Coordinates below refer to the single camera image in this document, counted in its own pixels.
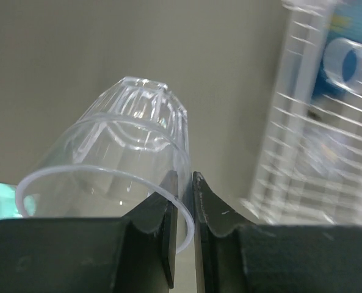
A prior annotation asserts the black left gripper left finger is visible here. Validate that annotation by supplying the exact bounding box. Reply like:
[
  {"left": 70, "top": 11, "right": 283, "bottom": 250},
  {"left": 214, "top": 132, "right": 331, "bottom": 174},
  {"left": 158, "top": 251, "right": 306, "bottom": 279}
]
[{"left": 0, "top": 171, "right": 179, "bottom": 293}]

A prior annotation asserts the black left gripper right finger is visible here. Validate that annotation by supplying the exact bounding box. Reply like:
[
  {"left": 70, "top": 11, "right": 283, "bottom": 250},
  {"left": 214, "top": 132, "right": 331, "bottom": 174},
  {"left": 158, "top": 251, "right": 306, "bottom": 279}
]
[{"left": 192, "top": 172, "right": 362, "bottom": 292}]

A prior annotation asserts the clear faceted plastic cup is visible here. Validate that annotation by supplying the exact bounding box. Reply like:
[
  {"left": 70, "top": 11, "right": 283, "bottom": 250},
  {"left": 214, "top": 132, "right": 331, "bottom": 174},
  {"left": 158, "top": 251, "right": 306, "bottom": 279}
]
[{"left": 15, "top": 76, "right": 195, "bottom": 251}]

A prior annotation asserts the dark blue mug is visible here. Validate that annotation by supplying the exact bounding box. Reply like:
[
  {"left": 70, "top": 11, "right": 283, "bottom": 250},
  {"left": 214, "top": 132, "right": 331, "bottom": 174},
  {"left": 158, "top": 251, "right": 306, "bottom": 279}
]
[{"left": 311, "top": 1, "right": 362, "bottom": 101}]

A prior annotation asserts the white wire dish rack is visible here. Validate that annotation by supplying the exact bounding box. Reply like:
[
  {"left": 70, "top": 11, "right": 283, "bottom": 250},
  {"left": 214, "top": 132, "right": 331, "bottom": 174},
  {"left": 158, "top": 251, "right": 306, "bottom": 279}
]
[{"left": 241, "top": 1, "right": 362, "bottom": 225}]

